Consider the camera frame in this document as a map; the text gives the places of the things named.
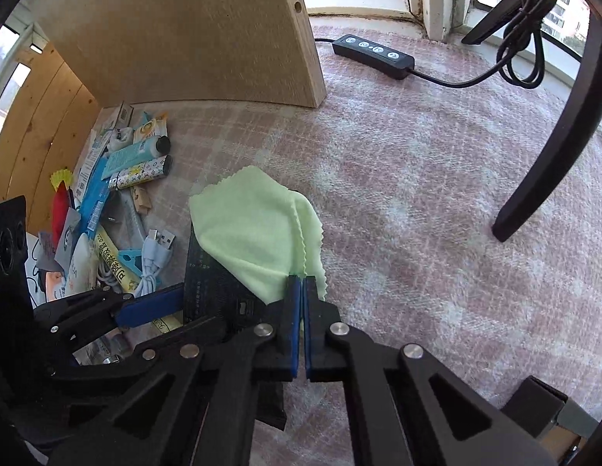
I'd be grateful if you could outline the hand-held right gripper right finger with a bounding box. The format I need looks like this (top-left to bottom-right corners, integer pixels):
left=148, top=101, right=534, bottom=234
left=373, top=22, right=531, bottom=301
left=303, top=276, right=559, bottom=466

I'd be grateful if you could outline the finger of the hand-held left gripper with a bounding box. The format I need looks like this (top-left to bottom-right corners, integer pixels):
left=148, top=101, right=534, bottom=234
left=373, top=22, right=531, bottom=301
left=49, top=317, right=231, bottom=389
left=34, top=284, right=186, bottom=336

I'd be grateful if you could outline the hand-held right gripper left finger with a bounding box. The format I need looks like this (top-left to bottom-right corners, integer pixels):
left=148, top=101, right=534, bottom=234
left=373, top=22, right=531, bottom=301
left=47, top=274, right=302, bottom=466

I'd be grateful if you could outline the black packet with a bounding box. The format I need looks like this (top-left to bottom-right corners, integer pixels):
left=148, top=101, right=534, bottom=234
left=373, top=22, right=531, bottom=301
left=182, top=221, right=288, bottom=432

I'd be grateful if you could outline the light green cloth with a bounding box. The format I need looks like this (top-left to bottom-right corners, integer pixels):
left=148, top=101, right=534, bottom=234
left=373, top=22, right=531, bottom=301
left=188, top=165, right=328, bottom=306

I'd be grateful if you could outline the black cardboard box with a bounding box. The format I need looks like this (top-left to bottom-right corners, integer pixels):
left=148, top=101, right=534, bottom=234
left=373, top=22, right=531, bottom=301
left=505, top=376, right=602, bottom=466

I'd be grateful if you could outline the orange white snack sachet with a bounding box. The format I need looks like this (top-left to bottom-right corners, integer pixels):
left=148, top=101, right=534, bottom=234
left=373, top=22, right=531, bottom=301
left=39, top=269, right=71, bottom=302

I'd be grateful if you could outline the teal clothes peg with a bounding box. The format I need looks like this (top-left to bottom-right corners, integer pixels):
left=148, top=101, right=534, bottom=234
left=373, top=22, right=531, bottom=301
left=117, top=249, right=163, bottom=292

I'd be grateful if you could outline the yellow strip packet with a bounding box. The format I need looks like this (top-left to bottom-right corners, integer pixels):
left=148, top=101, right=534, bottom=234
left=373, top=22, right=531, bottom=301
left=94, top=226, right=182, bottom=331

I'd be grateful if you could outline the dark grey square card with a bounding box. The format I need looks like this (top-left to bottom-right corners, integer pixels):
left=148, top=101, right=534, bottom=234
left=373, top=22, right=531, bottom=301
left=53, top=209, right=83, bottom=273

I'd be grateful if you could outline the red pouch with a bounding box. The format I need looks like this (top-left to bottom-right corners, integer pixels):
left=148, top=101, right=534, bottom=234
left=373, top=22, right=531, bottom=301
left=49, top=184, right=73, bottom=248

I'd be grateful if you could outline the wooden clothespin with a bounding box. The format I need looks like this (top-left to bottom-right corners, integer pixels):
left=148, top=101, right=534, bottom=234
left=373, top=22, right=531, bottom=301
left=131, top=185, right=153, bottom=214

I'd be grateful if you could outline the blue long packet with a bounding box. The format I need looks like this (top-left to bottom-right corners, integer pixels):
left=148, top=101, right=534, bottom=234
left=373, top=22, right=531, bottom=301
left=78, top=155, right=112, bottom=248

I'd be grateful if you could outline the patterned lip balm tube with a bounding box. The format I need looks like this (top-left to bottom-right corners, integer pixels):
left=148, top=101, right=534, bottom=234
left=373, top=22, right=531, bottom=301
left=108, top=154, right=173, bottom=191

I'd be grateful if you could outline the pine slat board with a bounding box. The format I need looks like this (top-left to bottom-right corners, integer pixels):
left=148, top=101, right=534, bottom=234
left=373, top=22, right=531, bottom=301
left=0, top=41, right=100, bottom=234

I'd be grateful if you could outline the blue white card packet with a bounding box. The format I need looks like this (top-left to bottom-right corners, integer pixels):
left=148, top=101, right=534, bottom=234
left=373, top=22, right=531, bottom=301
left=73, top=126, right=117, bottom=195

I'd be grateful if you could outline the light blue tube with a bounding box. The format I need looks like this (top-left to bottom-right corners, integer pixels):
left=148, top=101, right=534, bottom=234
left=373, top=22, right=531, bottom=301
left=103, top=135, right=172, bottom=176

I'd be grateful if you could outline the crumpled white wrapper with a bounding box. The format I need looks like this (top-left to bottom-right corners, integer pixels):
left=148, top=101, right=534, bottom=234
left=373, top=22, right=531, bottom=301
left=109, top=126, right=135, bottom=151

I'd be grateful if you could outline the large light wooden board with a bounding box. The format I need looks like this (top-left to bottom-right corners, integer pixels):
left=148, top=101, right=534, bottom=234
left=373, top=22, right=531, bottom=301
left=33, top=0, right=327, bottom=108

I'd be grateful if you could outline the black tripod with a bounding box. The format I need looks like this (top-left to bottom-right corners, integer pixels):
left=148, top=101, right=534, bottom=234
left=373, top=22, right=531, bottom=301
left=461, top=0, right=602, bottom=243

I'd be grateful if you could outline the white usb cable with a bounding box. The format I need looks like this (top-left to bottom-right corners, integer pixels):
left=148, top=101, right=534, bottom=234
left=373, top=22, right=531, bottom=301
left=97, top=228, right=178, bottom=297

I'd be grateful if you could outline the white sachet orange ring logo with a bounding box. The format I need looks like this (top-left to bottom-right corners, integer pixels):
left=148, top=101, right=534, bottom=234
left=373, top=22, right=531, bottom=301
left=133, top=111, right=170, bottom=141

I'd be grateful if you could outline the black ring light cable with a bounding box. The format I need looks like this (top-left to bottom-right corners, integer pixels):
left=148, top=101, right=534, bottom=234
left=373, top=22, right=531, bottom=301
left=313, top=0, right=559, bottom=92

